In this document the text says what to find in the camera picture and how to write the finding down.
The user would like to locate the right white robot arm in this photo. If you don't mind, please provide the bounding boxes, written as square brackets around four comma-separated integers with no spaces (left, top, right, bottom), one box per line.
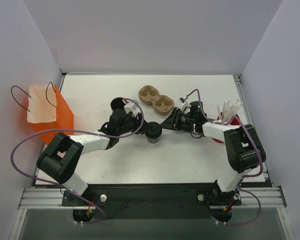
[160,101,266,204]

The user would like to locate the orange paper bag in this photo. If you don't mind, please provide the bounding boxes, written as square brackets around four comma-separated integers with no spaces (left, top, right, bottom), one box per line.
[10,82,75,152]

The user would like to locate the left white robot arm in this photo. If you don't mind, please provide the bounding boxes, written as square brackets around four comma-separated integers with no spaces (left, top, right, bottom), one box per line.
[36,109,151,206]

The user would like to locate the brown cardboard cup carrier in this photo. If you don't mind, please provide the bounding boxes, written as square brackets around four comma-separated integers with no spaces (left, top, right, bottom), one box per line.
[138,85,175,116]

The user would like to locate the red plastic cup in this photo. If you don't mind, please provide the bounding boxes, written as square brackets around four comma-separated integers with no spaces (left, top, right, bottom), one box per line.
[212,114,240,144]

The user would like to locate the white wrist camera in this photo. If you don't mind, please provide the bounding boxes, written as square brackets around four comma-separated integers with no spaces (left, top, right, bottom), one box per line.
[178,95,191,113]
[123,99,138,117]

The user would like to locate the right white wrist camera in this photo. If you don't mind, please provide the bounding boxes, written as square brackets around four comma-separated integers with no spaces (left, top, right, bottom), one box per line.
[178,95,191,113]

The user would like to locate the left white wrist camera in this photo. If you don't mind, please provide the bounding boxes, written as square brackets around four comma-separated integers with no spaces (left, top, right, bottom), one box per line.
[123,99,138,117]

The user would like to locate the black paper coffee cup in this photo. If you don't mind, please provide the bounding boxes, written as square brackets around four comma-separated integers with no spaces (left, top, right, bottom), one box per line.
[146,135,160,144]

